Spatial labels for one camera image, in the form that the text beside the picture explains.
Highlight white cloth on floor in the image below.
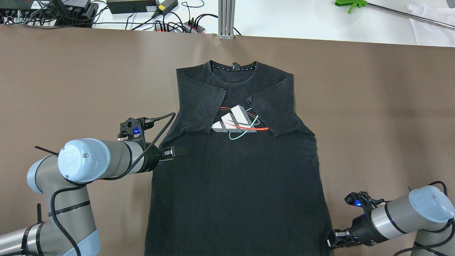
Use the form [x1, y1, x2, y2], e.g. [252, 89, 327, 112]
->
[406, 4, 455, 47]

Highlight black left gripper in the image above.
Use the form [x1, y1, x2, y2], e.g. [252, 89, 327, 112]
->
[142, 147, 187, 173]

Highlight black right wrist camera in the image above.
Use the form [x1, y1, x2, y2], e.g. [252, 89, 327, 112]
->
[344, 191, 388, 210]

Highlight grey orange USB hub left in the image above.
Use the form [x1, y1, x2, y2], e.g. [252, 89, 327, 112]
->
[153, 21, 171, 32]

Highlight grey orange USB hub right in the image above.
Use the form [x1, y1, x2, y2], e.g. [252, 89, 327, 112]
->
[183, 22, 206, 33]

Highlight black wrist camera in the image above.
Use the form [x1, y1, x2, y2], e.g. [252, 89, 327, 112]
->
[344, 191, 388, 210]
[117, 117, 156, 144]

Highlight green handled metal rod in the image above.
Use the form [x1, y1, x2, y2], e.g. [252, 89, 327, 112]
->
[334, 0, 455, 31]

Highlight black power adapter brick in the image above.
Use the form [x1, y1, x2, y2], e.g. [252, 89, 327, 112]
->
[106, 0, 158, 14]

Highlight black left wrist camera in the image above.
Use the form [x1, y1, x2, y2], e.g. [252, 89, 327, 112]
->
[117, 117, 156, 144]

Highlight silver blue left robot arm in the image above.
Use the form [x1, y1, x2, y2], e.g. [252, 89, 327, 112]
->
[1, 138, 186, 256]

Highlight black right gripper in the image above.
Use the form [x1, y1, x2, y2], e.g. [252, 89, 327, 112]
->
[327, 215, 378, 248]

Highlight grey orange usb hub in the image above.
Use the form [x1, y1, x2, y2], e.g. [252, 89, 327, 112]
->
[183, 22, 206, 33]
[153, 21, 171, 32]

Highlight black network switch box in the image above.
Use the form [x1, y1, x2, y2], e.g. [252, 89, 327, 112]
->
[0, 0, 99, 28]

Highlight aluminium frame post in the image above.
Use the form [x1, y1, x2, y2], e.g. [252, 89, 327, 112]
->
[218, 0, 235, 39]

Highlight black printed t-shirt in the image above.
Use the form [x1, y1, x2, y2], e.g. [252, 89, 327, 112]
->
[144, 60, 332, 256]

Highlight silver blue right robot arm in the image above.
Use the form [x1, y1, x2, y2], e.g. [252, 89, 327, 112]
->
[327, 182, 455, 256]

